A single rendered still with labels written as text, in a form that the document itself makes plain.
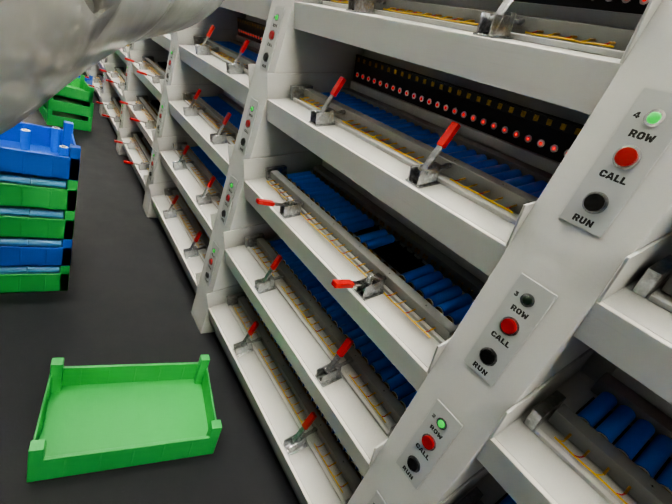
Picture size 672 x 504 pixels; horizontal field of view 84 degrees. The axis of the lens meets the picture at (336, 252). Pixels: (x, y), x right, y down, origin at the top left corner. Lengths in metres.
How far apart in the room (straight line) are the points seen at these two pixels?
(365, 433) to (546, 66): 0.54
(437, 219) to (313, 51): 0.53
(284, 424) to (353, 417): 0.23
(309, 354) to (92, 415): 0.45
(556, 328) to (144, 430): 0.77
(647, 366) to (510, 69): 0.32
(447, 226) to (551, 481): 0.29
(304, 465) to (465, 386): 0.42
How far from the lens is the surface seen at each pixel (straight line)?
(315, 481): 0.80
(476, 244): 0.46
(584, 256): 0.41
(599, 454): 0.52
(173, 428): 0.92
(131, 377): 0.98
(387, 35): 0.63
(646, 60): 0.44
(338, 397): 0.68
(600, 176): 0.41
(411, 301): 0.57
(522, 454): 0.49
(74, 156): 1.06
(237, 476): 0.89
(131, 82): 2.24
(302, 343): 0.74
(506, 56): 0.50
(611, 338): 0.42
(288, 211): 0.75
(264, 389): 0.89
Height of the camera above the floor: 0.74
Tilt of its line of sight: 23 degrees down
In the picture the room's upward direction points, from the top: 23 degrees clockwise
